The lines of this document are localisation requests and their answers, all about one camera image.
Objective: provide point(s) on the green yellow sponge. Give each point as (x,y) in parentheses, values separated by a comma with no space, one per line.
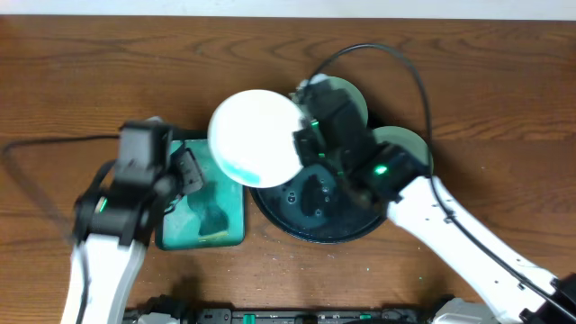
(214,222)

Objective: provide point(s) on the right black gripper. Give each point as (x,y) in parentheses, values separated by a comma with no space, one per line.
(305,145)

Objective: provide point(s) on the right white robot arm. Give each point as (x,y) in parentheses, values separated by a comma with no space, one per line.
(399,176)

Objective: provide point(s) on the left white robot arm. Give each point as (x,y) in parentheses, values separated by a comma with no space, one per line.
(112,232)

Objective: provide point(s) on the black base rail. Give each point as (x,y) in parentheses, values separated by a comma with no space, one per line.
(450,310)

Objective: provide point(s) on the white plate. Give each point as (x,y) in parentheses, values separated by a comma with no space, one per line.
(250,136)

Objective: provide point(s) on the round black tray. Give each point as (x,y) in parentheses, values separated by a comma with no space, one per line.
(314,207)

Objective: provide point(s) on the green rectangular water tray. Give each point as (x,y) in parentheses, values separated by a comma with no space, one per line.
(179,229)

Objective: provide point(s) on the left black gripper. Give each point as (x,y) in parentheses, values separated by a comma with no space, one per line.
(187,170)

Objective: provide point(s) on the mint green plate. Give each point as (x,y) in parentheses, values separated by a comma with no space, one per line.
(355,94)
(407,139)

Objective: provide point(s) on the mint green plate top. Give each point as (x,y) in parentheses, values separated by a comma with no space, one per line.
(355,94)

